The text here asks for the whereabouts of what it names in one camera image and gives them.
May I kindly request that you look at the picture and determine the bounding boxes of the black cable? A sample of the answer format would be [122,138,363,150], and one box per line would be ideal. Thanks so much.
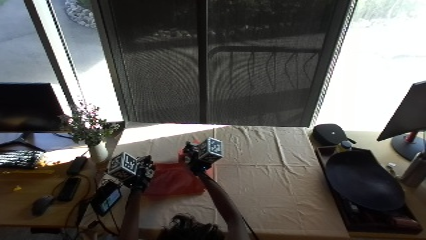
[50,173,121,238]

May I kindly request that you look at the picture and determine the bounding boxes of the black smartphone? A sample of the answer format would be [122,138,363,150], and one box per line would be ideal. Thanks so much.
[57,176,82,202]

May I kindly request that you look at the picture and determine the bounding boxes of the white marker cube glove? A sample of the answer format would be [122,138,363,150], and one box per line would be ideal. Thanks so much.
[195,137,225,164]
[106,151,139,180]

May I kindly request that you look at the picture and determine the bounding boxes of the silver metal bottle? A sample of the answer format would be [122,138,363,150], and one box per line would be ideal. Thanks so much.
[399,151,426,188]

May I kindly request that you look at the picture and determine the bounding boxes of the round grey monitor base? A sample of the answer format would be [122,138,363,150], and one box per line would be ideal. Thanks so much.
[390,133,426,162]

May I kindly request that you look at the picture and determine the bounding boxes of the red cloth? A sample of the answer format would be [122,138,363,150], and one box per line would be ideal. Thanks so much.
[142,147,215,201]

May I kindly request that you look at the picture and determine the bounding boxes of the green plant with small flowers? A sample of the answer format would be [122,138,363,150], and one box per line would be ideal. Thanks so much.
[58,101,122,147]

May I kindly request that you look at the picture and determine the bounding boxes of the white marker cube right glove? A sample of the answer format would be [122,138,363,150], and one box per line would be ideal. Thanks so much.
[195,137,225,164]

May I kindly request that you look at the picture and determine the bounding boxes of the black computer monitor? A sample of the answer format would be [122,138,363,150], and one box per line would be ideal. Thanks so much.
[0,82,69,133]

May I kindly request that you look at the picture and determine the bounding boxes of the black keyboard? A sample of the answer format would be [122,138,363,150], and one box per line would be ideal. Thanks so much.
[0,149,46,169]

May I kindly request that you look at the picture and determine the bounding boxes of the dark window screen panel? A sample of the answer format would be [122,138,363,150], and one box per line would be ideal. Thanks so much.
[90,0,359,128]

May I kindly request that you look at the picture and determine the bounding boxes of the black phone with lit screen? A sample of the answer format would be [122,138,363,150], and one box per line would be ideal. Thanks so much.
[89,181,124,217]

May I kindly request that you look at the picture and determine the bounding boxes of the black computer mouse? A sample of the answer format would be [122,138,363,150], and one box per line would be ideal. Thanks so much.
[30,195,56,217]

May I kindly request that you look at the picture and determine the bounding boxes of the white vase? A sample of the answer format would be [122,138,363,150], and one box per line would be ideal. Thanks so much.
[86,141,110,164]

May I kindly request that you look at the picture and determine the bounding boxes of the dark tilted monitor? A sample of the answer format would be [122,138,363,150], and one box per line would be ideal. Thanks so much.
[375,80,426,142]

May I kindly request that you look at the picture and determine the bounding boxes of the dark rectangular tray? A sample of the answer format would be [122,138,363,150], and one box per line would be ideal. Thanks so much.
[315,144,423,235]

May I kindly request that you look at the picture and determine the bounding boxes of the white marker cube left glove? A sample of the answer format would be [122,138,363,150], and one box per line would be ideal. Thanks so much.
[106,151,139,180]

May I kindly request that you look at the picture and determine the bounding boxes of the large dark oval plate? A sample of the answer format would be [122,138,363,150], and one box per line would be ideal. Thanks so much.
[323,148,406,213]

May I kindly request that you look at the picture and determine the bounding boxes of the beige tablecloth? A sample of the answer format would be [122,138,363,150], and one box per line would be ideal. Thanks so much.
[78,123,351,240]

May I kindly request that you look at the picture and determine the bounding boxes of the black remote control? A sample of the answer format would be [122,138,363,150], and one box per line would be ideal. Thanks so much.
[65,155,89,177]

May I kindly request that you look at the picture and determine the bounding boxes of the person's left hand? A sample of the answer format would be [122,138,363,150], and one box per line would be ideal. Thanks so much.
[125,155,157,192]

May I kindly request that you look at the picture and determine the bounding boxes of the person's right hand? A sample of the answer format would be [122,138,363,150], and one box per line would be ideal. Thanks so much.
[182,141,215,176]

